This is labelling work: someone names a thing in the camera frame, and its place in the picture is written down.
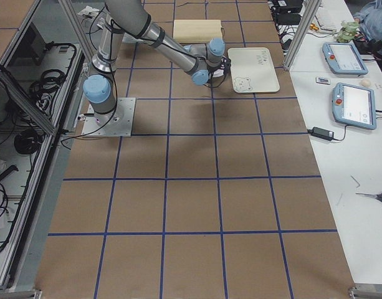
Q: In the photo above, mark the upper blue teach pendant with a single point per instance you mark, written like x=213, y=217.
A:
x=344, y=59

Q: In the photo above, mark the lower blue teach pendant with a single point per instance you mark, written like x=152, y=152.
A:
x=354, y=105

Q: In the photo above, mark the small white card box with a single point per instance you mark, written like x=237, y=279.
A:
x=323, y=80

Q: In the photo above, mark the beige egg shaped object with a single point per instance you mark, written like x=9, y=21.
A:
x=365, y=83

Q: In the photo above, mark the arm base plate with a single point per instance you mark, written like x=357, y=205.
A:
x=117, y=123

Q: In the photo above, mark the blue teach pendant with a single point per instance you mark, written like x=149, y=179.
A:
x=354, y=105
x=344, y=59

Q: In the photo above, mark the bamboo cutting board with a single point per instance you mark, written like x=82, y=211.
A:
x=194, y=31

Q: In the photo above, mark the black scissors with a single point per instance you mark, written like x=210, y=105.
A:
x=378, y=196

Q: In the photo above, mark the cream bear tray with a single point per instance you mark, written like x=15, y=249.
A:
x=252, y=70

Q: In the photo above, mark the black power adapter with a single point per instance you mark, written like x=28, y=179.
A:
x=321, y=133

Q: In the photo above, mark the aluminium frame post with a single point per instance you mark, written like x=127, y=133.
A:
x=311, y=7

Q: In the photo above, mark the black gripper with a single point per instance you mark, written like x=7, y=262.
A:
x=217, y=72

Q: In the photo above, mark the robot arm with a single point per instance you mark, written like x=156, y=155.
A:
x=199, y=61

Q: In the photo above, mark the white round plate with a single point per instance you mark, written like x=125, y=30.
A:
x=219, y=73

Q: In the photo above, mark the metal hex key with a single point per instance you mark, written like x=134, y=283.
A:
x=356, y=181

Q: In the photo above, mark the green white tape stack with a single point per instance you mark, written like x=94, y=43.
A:
x=347, y=32

